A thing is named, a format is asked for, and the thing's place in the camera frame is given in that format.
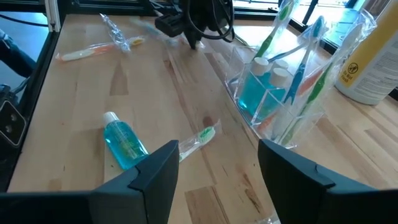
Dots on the orange toothbrush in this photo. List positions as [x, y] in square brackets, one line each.
[93, 49]
[309, 82]

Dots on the green toothbrush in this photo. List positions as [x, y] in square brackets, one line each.
[199, 138]
[314, 93]
[267, 40]

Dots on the clear acrylic organizer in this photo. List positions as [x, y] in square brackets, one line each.
[236, 62]

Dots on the blue mouthwash bottle white cap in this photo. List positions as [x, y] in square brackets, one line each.
[279, 77]
[122, 143]
[281, 64]
[252, 93]

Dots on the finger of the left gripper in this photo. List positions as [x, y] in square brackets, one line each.
[193, 39]

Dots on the white wipes canister yellow label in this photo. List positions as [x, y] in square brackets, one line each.
[373, 62]

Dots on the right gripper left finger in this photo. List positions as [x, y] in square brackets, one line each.
[124, 202]

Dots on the person's leg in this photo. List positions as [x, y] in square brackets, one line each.
[15, 59]

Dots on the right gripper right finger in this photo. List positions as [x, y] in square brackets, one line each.
[311, 202]

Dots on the silver aluminium extrusion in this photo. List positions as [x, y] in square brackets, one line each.
[53, 15]

